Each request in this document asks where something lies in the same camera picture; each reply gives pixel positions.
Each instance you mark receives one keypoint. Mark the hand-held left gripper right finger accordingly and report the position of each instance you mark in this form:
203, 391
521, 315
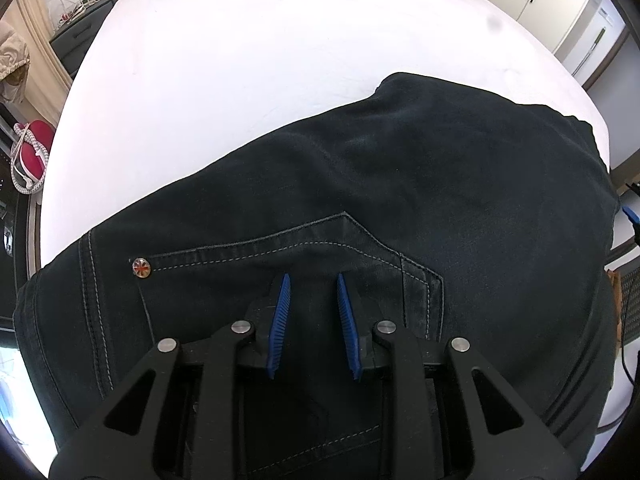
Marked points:
349, 330

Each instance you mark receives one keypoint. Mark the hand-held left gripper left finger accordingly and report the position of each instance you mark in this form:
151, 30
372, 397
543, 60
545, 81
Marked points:
278, 330

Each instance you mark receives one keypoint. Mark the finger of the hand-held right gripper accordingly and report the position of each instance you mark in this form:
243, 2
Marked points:
633, 216

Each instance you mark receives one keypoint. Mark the black pants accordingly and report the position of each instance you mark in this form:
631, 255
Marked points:
400, 185

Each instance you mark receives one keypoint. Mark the cream wardrobe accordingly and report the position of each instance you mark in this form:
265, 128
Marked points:
570, 15

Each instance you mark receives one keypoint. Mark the bed with white sheet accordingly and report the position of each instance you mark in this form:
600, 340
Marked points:
240, 75

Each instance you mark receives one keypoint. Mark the red garment steamer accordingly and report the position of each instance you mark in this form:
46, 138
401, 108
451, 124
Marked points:
32, 152

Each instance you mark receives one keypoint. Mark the grey nightstand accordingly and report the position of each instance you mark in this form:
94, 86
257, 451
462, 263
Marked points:
82, 30

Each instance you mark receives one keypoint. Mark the beige curtain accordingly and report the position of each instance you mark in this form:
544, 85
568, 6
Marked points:
42, 45

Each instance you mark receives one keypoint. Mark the beige puffer jacket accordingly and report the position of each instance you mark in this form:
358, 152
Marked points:
12, 52

